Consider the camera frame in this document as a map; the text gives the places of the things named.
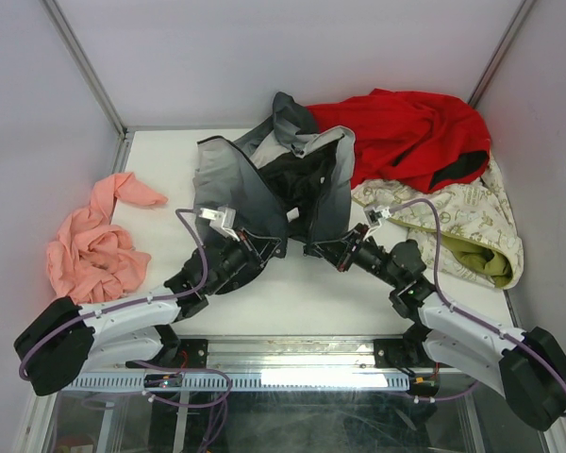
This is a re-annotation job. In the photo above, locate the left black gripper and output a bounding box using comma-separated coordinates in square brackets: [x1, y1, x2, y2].
[206, 226, 280, 295]

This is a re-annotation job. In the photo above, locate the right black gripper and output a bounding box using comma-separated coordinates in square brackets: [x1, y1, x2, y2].
[308, 223, 401, 289]

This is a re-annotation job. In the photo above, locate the dark grey zip jacket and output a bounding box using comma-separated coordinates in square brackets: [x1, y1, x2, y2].
[193, 92, 355, 259]

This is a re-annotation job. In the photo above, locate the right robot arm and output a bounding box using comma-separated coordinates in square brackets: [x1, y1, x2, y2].
[305, 224, 566, 431]

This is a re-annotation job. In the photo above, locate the red jacket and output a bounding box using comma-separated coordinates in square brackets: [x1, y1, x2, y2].
[308, 89, 491, 193]

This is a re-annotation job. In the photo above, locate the cream patterned garment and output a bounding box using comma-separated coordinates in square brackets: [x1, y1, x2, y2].
[352, 159, 524, 290]

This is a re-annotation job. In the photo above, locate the pink cloth garment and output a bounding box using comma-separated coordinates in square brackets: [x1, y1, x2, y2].
[46, 172, 168, 304]

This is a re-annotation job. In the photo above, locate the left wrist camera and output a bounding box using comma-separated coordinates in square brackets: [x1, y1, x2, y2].
[198, 207, 240, 242]

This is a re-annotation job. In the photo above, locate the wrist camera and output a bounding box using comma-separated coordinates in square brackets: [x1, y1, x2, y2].
[363, 204, 391, 239]
[198, 207, 240, 242]

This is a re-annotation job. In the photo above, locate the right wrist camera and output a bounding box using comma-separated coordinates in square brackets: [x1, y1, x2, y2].
[363, 204, 391, 239]

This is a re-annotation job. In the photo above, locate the aluminium front rail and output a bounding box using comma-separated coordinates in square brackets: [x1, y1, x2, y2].
[40, 333, 547, 374]

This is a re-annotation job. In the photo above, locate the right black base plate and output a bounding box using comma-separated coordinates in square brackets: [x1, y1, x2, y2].
[373, 337, 436, 373]

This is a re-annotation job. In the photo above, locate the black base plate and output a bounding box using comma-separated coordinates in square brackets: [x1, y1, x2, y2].
[125, 338, 208, 369]
[373, 337, 436, 373]

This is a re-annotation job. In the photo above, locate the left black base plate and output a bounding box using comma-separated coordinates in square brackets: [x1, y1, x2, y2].
[125, 338, 208, 369]

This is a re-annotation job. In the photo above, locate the white slotted cable duct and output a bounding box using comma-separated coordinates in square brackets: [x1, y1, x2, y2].
[65, 368, 409, 393]

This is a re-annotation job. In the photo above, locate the left aluminium corner post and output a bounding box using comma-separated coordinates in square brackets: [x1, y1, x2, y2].
[40, 0, 127, 139]

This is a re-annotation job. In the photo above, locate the aluminium corner post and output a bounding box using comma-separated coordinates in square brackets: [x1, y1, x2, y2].
[468, 0, 539, 109]
[40, 0, 127, 139]

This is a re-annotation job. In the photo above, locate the right aluminium corner post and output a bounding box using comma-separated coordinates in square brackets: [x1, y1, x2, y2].
[468, 0, 539, 109]

